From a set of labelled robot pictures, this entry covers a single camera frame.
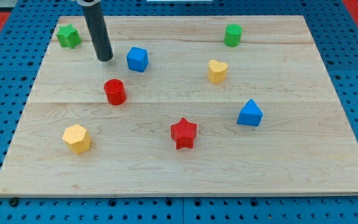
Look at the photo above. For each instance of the silver rod mount collar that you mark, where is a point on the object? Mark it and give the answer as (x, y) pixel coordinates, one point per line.
(87, 3)

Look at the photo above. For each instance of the red star block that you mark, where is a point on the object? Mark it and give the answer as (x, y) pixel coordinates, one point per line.
(184, 133)

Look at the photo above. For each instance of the red cylinder block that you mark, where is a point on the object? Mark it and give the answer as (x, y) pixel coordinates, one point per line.
(115, 91)

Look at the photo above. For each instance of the yellow hexagon block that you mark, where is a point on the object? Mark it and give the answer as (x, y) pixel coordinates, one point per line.
(77, 139)

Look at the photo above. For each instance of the green star block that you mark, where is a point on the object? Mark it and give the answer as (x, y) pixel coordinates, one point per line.
(68, 36)

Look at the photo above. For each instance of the blue cube block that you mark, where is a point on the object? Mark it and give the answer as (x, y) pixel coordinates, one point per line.
(137, 59)

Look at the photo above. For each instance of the green cylinder block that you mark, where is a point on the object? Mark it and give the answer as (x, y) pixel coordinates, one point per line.
(232, 36)

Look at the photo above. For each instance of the yellow heart block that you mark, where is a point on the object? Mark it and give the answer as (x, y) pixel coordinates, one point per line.
(217, 71)

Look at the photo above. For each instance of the blue triangle block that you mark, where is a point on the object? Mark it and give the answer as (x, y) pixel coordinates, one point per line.
(250, 114)

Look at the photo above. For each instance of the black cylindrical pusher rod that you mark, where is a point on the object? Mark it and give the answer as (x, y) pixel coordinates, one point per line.
(98, 32)

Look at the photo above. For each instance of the light wooden board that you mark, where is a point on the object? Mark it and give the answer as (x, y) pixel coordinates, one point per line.
(303, 146)

